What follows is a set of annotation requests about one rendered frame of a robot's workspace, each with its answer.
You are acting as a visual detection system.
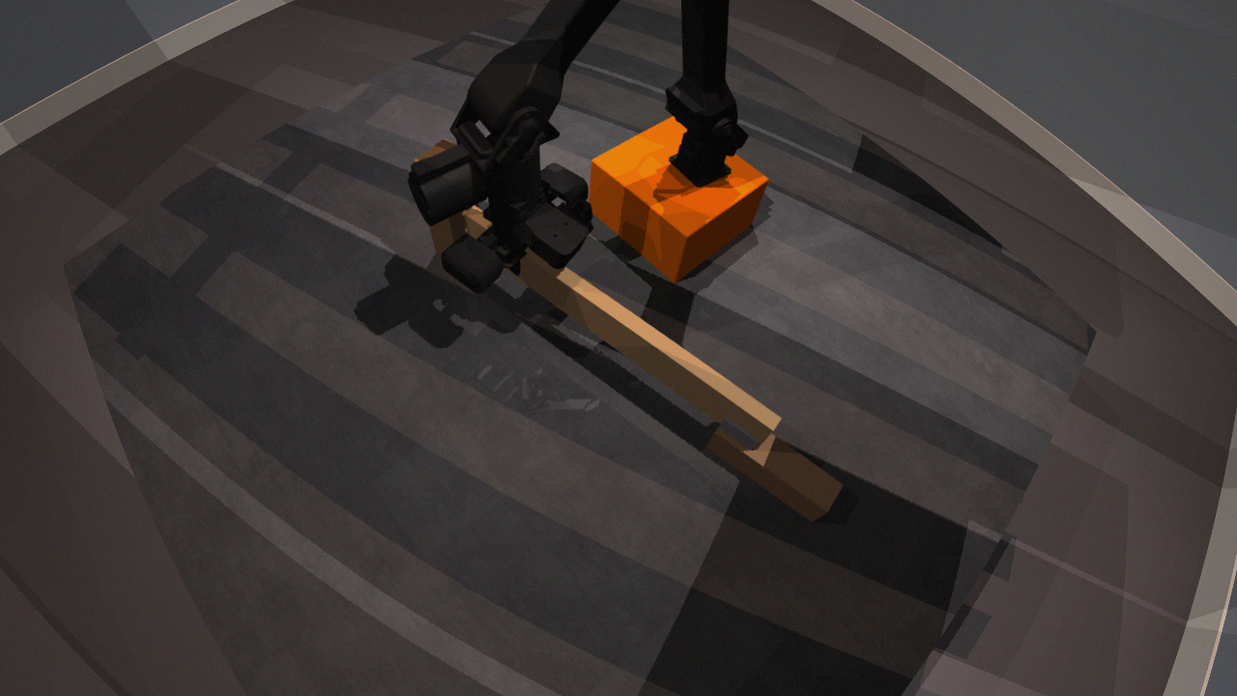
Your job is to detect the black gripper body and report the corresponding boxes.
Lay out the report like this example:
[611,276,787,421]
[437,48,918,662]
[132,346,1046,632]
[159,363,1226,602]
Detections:
[442,162,589,294]

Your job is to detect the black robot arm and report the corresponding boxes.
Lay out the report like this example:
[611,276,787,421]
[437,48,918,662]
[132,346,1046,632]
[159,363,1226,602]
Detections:
[407,0,748,269]

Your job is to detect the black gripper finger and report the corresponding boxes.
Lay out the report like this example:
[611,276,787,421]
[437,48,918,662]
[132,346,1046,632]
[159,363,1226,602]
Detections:
[503,251,527,276]

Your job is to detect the long wooden rail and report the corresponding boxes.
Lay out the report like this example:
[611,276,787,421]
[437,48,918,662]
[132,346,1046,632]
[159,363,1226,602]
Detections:
[503,246,781,450]

